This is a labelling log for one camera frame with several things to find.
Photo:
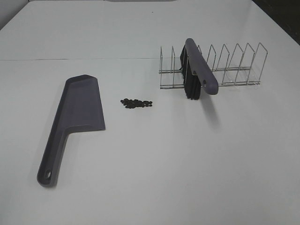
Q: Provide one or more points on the grey hand brush black bristles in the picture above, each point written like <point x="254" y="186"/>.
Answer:
<point x="196" y="73"/>

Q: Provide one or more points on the grey plastic dustpan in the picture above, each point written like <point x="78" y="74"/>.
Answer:
<point x="79" y="110"/>

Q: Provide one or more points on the pile of coffee beans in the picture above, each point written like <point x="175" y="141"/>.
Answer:
<point x="135" y="103"/>

